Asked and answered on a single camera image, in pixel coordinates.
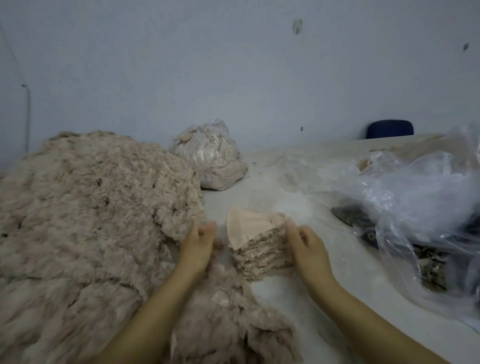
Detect person's left hand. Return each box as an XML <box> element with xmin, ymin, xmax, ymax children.
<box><xmin>175</xmin><ymin>219</ymin><xmax>219</xmax><ymax>282</ymax></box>

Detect person's right hand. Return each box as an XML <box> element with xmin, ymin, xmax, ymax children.
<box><xmin>285</xmin><ymin>219</ymin><xmax>336</xmax><ymax>295</ymax></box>

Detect stack of sorted beige pieces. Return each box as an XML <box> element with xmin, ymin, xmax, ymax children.
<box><xmin>225</xmin><ymin>207</ymin><xmax>297</xmax><ymax>282</ymax></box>

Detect large pile beige fabric scraps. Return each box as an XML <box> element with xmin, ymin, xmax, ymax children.
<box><xmin>0</xmin><ymin>130</ymin><xmax>301</xmax><ymax>364</ymax></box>

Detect person's right forearm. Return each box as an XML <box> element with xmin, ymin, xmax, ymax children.
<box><xmin>309</xmin><ymin>276</ymin><xmax>451</xmax><ymax>364</ymax></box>

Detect person's left forearm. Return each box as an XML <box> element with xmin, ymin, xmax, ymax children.
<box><xmin>93</xmin><ymin>270</ymin><xmax>202</xmax><ymax>364</ymax></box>

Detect beige fur pile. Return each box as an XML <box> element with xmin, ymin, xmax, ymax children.
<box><xmin>357</xmin><ymin>135</ymin><xmax>451</xmax><ymax>172</ymax></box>

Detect clear bag of beige scraps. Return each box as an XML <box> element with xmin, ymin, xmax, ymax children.
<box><xmin>168</xmin><ymin>119</ymin><xmax>250</xmax><ymax>192</ymax></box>

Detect large clear plastic bag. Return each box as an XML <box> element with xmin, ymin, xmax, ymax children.
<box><xmin>333</xmin><ymin>123</ymin><xmax>480</xmax><ymax>324</ymax></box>

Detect blue chair back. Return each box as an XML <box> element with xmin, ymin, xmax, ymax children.
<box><xmin>365</xmin><ymin>118</ymin><xmax>416</xmax><ymax>141</ymax></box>

